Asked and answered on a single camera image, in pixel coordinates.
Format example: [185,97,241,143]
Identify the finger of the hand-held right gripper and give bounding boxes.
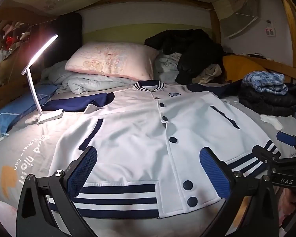
[276,131,296,159]
[252,145,282,164]

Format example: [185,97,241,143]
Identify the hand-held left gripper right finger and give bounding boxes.
[199,147,279,237]

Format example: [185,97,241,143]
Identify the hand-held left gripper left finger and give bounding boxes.
[16,146,99,237]

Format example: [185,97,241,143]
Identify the white and navy varsity jacket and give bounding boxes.
[41,80,296,220]

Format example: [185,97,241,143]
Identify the black folded clothes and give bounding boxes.
[238,83,296,116]

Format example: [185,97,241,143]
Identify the person's right hand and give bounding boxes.
[281,191,296,228]

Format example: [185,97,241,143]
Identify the small white cloth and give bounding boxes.
[260,115,284,130]

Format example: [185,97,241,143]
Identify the blue plaid cloth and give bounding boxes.
[242,71,289,96]

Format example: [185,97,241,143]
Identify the white desk lamp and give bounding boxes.
[21,34,63,124]

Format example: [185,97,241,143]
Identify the light blue quilt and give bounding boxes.
[41,53,188,95]

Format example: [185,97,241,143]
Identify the yellow cushion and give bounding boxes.
[222,55,269,83]

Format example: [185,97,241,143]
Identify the blue pillow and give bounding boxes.
[0,84,58,132]

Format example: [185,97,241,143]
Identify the cream cloth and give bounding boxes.
[197,64,223,84]

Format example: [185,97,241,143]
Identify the pink printed pillow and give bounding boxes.
[65,42,159,81]

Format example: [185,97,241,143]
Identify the black jacket pile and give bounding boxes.
[145,29,225,84]

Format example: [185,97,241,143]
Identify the white mosquito net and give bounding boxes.
[213,0,267,39]

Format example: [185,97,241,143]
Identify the black cushion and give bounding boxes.
[57,12,83,62]

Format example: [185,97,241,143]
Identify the cluttered wooden shelf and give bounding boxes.
[0,20,40,87]

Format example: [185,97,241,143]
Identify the white wall power strip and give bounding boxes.
[264,20,277,37]

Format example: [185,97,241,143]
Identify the wooden bed frame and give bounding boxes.
[0,0,296,119]

